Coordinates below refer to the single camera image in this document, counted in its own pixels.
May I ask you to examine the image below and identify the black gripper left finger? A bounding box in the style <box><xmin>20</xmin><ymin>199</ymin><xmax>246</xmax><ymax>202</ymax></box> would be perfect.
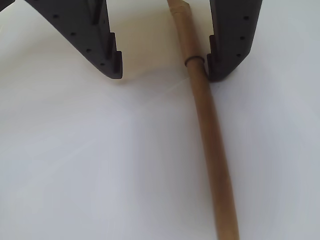
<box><xmin>24</xmin><ymin>0</ymin><xmax>124</xmax><ymax>81</ymax></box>

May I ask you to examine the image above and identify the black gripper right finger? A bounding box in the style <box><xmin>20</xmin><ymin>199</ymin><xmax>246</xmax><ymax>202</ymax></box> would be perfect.
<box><xmin>205</xmin><ymin>0</ymin><xmax>264</xmax><ymax>82</ymax></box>

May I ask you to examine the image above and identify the brown wooden pen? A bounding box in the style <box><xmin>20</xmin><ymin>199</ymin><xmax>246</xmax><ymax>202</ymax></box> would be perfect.
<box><xmin>166</xmin><ymin>0</ymin><xmax>241</xmax><ymax>240</ymax></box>

